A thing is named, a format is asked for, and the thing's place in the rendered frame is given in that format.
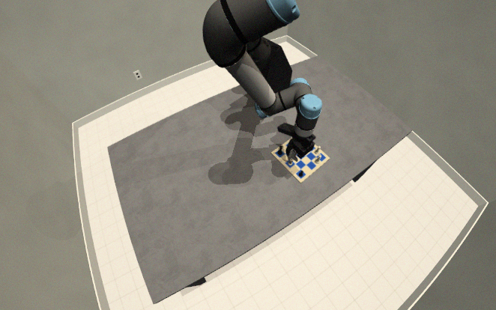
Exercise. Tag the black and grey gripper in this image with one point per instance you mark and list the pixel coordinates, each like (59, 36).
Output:
(303, 143)

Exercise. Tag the blue and cream chessboard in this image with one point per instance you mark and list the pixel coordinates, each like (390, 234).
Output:
(306, 164)

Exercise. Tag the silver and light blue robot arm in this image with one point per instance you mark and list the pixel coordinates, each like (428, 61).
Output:
(249, 21)

